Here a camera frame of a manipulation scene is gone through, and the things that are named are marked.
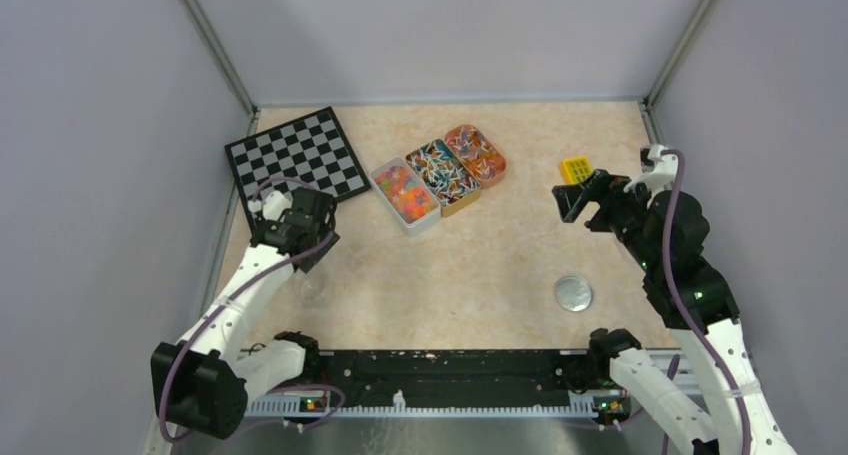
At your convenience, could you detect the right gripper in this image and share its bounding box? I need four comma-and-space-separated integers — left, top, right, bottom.
551, 167, 659, 270

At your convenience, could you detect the clear plastic jar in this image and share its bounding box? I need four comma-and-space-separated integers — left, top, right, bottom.
295, 267, 329, 308

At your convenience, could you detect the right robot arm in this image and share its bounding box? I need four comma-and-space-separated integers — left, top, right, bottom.
552, 170, 795, 454

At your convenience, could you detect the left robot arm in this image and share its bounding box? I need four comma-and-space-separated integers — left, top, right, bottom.
150, 186, 339, 443

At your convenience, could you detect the yellow green toy block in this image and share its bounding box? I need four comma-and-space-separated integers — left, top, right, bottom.
559, 156, 593, 185

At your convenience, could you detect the black white checkerboard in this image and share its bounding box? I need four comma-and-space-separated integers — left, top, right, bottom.
224, 107, 371, 231

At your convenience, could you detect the pink lollipop tin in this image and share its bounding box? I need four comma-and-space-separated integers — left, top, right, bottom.
444, 124, 508, 188

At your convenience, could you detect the silver jar lid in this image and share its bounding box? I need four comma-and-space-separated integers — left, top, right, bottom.
553, 275, 594, 313

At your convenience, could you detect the white candy tin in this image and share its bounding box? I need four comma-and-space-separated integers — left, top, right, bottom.
368, 157, 442, 237

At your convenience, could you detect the gold lollipop tin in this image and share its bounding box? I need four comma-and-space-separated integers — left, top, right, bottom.
404, 139, 482, 218

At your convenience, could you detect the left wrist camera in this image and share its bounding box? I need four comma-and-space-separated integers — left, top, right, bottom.
247, 190, 292, 223

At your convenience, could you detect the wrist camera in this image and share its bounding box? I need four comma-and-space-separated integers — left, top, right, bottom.
247, 190, 292, 223
624, 144, 678, 194

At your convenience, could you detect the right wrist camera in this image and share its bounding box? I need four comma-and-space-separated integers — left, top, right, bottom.
624, 144, 678, 194

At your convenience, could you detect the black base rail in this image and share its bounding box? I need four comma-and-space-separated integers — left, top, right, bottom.
246, 349, 640, 425

